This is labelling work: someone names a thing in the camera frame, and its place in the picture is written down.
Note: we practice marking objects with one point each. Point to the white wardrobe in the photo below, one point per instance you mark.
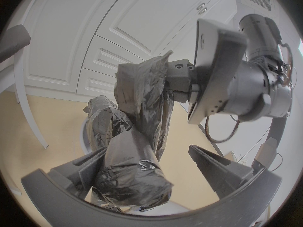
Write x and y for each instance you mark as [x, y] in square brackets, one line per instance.
[132, 27]

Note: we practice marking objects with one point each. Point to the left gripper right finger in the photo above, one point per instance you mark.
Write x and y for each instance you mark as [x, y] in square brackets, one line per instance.
[220, 171]

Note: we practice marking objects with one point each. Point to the white trash bin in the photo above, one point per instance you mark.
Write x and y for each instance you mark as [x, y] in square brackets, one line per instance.
[85, 138]

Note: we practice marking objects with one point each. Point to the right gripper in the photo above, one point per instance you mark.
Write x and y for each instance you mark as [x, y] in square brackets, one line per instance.
[220, 63]

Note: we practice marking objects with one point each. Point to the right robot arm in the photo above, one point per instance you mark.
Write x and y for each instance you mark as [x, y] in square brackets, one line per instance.
[260, 36]

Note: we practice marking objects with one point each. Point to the white chair with grey seat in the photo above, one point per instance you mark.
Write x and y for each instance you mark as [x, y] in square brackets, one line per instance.
[14, 41]

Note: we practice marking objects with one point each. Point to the clear printed wrapper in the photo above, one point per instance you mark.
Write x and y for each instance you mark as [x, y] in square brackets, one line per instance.
[242, 159]

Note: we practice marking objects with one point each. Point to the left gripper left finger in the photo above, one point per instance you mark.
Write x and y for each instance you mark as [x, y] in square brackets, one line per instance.
[71, 174]

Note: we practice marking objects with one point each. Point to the black plastic bag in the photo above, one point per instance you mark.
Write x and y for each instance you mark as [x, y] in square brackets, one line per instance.
[142, 91]

